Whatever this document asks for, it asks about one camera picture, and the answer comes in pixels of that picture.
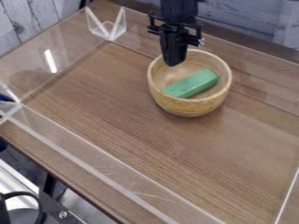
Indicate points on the black table leg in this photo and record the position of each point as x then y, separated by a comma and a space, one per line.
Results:
49, 184

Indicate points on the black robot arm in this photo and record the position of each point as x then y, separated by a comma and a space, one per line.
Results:
176, 10

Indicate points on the clear acrylic tray enclosure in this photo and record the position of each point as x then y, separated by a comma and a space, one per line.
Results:
149, 167

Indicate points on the black metal bracket with bolt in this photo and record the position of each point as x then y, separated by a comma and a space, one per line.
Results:
55, 213

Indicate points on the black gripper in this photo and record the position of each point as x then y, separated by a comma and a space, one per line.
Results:
188, 29

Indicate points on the green rectangular block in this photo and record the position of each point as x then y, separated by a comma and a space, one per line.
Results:
192, 84

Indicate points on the light wooden bowl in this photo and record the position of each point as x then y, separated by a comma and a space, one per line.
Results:
205, 101

